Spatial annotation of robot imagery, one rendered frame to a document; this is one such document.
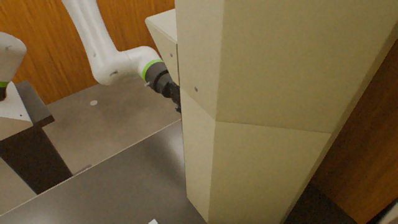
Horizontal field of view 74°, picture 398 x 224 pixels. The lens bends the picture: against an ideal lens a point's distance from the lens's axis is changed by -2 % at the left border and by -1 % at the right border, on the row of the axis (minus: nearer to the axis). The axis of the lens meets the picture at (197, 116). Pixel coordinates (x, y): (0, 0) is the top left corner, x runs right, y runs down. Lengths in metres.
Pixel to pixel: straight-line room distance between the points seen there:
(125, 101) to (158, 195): 1.80
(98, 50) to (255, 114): 0.60
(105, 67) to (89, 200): 0.43
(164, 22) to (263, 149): 0.31
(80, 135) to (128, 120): 0.42
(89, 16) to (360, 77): 0.80
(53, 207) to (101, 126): 1.53
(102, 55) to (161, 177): 0.44
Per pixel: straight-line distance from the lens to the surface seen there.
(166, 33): 0.50
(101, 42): 0.92
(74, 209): 0.97
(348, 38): 0.38
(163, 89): 0.83
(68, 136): 2.50
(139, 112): 2.48
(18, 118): 1.24
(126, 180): 0.96
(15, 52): 1.21
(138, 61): 0.91
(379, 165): 0.81
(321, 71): 0.40
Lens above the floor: 1.75
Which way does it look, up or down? 47 degrees down
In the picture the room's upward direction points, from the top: straight up
